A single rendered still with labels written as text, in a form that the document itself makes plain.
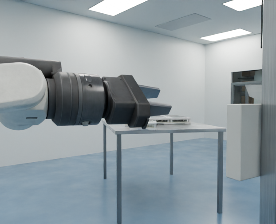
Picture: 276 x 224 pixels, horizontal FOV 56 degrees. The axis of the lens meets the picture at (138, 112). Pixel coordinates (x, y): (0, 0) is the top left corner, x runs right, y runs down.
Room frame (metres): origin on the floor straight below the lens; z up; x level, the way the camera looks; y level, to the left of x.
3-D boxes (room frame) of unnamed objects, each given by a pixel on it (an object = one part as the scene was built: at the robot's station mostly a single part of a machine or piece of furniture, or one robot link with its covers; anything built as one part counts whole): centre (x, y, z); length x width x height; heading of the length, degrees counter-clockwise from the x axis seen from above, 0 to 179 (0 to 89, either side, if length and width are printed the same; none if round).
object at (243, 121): (0.93, -0.40, 0.97); 0.17 x 0.06 x 0.26; 122
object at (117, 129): (3.14, -0.17, 0.84); 1.50 x 1.10 x 0.04; 13
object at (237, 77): (6.99, -3.14, 1.43); 1.32 x 0.01 x 1.11; 40
